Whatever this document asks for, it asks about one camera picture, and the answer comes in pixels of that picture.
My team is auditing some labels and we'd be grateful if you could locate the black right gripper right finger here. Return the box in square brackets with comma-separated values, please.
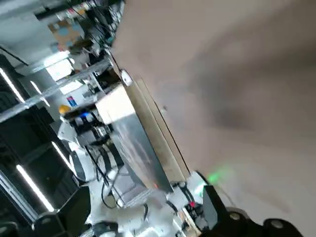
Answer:
[202, 184, 305, 237]

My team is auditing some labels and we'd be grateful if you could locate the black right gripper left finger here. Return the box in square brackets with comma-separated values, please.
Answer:
[32, 185, 92, 237]

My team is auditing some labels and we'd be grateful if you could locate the dark hand-print book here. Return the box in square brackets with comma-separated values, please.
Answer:
[95, 78, 191, 194]

